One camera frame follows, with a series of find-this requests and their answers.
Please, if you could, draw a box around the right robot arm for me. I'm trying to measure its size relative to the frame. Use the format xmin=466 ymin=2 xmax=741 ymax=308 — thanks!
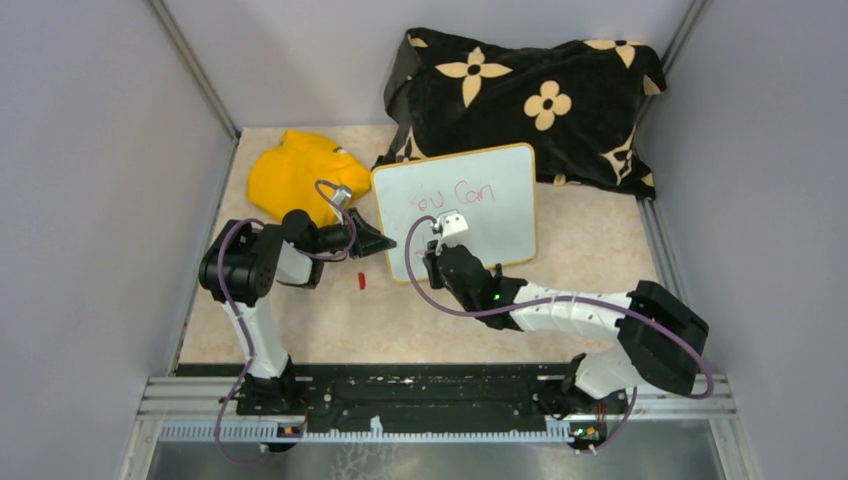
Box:
xmin=423 ymin=241 xmax=709 ymax=412

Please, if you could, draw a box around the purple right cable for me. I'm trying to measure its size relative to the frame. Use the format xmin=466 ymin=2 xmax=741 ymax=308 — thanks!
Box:
xmin=404 ymin=214 xmax=717 ymax=456

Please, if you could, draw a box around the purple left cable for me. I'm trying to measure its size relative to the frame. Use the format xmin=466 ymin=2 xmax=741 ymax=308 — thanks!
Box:
xmin=211 ymin=178 xmax=358 ymax=469

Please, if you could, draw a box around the black floral pillow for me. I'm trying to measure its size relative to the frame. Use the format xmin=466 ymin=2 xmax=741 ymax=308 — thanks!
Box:
xmin=376 ymin=27 xmax=667 ymax=199

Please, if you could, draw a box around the yellow-framed whiteboard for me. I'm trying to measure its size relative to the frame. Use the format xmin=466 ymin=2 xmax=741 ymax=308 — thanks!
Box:
xmin=371 ymin=143 xmax=537 ymax=284

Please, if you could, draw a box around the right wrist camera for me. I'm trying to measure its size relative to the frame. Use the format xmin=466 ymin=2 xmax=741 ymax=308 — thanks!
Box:
xmin=431 ymin=209 xmax=469 ymax=249

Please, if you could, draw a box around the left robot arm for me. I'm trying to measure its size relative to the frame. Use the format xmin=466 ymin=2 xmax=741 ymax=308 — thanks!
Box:
xmin=199 ymin=208 xmax=397 ymax=416

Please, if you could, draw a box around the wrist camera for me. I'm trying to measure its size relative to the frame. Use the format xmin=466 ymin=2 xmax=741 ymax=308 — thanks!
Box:
xmin=331 ymin=185 xmax=353 ymax=209
xmin=431 ymin=209 xmax=469 ymax=249

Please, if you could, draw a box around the purple cable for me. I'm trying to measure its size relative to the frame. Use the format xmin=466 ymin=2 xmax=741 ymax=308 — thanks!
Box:
xmin=211 ymin=178 xmax=358 ymax=469
xmin=404 ymin=214 xmax=717 ymax=456

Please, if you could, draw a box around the yellow folded cloth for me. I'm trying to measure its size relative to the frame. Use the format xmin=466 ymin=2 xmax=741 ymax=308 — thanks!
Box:
xmin=247 ymin=130 xmax=370 ymax=227

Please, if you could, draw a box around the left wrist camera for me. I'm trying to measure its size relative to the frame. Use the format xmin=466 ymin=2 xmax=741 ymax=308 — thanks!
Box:
xmin=331 ymin=185 xmax=353 ymax=209

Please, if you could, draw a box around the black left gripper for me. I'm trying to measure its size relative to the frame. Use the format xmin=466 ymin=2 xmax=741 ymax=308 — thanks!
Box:
xmin=310 ymin=207 xmax=397 ymax=259

